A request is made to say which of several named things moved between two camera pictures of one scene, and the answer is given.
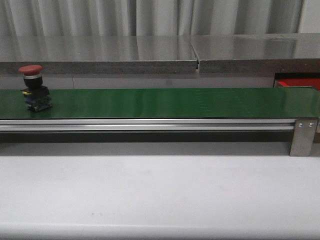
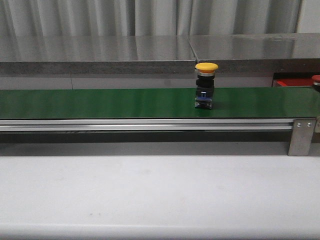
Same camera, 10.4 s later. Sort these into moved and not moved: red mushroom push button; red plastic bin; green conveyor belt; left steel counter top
Moved: red mushroom push button
Not moved: green conveyor belt; red plastic bin; left steel counter top
